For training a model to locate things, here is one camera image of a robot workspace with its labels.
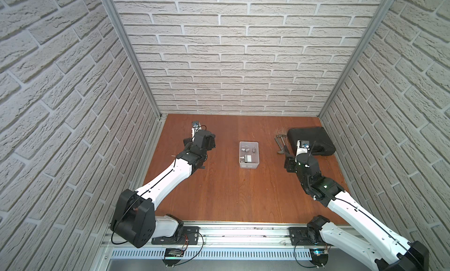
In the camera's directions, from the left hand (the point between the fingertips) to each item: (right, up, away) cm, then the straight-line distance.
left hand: (203, 133), depth 84 cm
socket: (+20, -14, +13) cm, 28 cm away
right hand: (+44, -9, -5) cm, 45 cm away
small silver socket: (+23, -10, +16) cm, 30 cm away
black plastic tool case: (+67, -7, +14) cm, 69 cm away
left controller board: (-10, -49, -14) cm, 52 cm away
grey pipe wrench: (+44, -10, +18) cm, 49 cm away
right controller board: (+50, -51, -14) cm, 73 cm away
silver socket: (+27, -10, +17) cm, 34 cm away
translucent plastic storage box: (+24, -13, +16) cm, 32 cm away
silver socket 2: (+21, -9, +16) cm, 28 cm away
